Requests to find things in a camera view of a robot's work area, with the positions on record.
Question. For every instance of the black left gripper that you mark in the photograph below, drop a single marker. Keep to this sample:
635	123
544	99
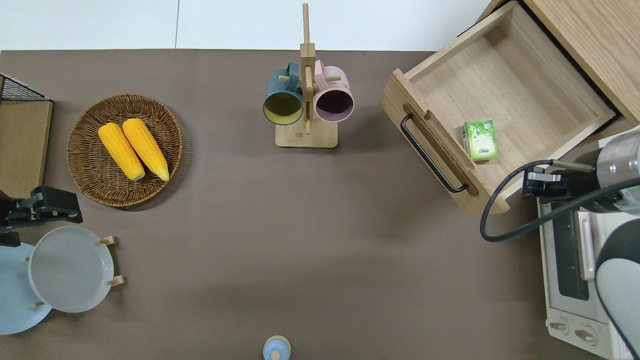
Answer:
12	212

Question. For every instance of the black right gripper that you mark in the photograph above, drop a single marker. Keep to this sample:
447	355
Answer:
575	185

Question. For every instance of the light wooden drawer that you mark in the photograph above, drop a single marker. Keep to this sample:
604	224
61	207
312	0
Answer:
500	85

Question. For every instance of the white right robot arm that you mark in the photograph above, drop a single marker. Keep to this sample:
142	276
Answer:
620	160

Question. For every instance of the brown wicker basket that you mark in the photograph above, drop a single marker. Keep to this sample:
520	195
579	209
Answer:
95	170

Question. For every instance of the grey plate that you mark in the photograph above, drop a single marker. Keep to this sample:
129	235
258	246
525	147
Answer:
70	270

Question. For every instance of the small green carton box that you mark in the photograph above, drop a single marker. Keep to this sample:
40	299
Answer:
481	140

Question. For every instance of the white toaster oven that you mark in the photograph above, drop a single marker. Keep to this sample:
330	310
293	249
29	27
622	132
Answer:
565	260

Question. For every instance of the yellow corn cob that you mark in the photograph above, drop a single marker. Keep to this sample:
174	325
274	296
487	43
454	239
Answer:
120	150
146	149

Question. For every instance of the wooden plate rack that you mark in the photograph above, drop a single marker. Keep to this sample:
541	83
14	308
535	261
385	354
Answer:
116	280

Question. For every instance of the light blue plate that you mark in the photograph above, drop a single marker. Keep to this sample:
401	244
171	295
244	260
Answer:
12	295

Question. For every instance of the light wooden cabinet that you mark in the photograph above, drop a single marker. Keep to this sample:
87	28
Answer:
600	40

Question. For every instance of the pink mug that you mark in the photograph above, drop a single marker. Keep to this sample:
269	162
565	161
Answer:
334	84

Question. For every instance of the wooden mug rack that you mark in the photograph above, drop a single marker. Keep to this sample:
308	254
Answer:
306	137

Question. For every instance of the brown table mat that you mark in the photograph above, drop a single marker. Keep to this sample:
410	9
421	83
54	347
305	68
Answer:
300	225

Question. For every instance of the dark blue mug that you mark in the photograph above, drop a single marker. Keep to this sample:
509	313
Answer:
280	87

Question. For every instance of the small blue round button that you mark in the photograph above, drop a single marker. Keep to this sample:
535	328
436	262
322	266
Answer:
276	348

